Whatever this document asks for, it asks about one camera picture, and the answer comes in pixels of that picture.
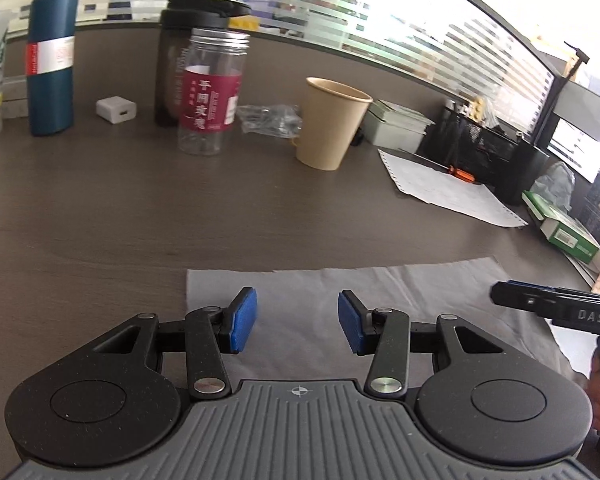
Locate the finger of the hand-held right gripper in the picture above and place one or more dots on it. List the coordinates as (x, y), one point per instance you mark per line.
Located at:
(522, 298)

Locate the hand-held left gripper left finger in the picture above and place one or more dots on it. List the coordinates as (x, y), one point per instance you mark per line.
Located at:
(242, 318)

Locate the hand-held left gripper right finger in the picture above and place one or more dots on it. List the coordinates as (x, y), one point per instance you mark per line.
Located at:
(351, 322)

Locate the grey towel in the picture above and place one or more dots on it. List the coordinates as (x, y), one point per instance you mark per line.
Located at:
(300, 290)

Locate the green and white box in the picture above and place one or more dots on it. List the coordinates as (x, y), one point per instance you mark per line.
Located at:
(560, 225)

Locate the grey crumpled plastic bag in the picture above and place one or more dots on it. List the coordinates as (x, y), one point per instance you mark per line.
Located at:
(557, 177)

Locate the white perforated paper sheet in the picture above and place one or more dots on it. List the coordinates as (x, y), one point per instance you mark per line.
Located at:
(445, 185)

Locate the black mesh desk organiser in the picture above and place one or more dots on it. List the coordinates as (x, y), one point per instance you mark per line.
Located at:
(485, 147)

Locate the computer monitor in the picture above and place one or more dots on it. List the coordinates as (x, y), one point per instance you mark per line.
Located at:
(587, 125)

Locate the brown paper cup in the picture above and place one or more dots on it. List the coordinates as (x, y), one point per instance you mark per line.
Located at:
(330, 125)

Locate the clear plastic bag of screws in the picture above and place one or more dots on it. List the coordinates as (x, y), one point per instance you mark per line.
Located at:
(270, 119)

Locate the pale green box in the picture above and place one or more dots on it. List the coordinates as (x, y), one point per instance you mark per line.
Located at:
(395, 122)

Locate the clear jar red label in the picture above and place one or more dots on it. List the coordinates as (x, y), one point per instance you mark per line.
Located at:
(209, 95)

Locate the white charger plug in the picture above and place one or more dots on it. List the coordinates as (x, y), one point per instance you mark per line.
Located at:
(115, 110)

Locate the dark shaker bottle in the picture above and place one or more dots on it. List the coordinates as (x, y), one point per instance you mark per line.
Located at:
(172, 65)

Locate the grey small box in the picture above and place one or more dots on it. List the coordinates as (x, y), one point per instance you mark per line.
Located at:
(16, 97)

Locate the blue thermos bottle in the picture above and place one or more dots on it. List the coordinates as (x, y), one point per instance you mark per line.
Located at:
(52, 55)

